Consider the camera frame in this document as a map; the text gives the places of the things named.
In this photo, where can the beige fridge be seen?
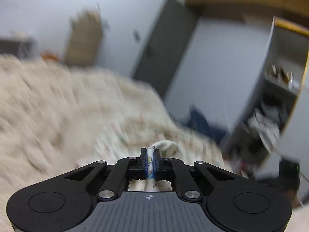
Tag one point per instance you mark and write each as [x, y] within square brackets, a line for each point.
[83, 37]

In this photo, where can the pile of white clothes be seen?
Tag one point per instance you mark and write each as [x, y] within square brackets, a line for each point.
[264, 125]

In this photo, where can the dark blue cloth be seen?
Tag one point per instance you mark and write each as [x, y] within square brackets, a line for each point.
[200, 123]

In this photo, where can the cartoon printed white garment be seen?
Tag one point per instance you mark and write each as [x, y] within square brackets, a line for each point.
[158, 147]

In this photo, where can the black device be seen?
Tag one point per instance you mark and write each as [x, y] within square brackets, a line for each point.
[289, 169]

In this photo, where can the fluffy cream blanket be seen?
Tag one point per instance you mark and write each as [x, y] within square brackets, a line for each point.
[48, 106]

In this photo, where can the dark side table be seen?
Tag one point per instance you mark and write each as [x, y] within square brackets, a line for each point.
[17, 44]

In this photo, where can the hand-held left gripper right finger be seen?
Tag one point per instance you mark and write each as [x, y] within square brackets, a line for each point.
[156, 165]

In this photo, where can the grey door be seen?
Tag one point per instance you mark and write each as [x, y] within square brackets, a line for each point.
[166, 43]

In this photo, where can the white open shelf cabinet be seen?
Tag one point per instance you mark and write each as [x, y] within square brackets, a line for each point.
[277, 60]

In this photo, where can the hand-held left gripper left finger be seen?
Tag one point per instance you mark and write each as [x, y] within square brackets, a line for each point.
[144, 164]

